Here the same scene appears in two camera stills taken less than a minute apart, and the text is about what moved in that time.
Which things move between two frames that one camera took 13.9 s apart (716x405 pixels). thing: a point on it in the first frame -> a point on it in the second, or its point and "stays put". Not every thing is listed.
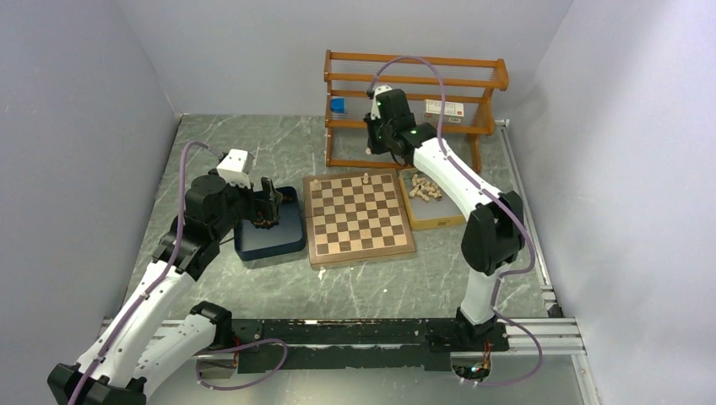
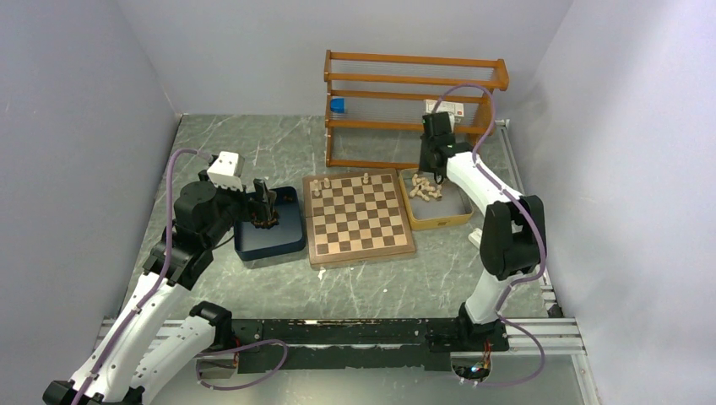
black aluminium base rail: (349, 343) stays put
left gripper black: (265, 207) stays put
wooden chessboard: (355, 217) stays put
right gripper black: (373, 147) -> (422, 164)
